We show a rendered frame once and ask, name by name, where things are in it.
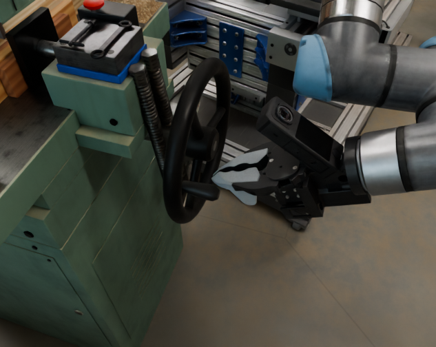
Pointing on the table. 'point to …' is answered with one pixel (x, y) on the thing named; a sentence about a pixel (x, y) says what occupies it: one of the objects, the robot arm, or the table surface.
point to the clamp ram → (34, 44)
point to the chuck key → (80, 34)
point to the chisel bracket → (3, 9)
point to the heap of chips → (142, 8)
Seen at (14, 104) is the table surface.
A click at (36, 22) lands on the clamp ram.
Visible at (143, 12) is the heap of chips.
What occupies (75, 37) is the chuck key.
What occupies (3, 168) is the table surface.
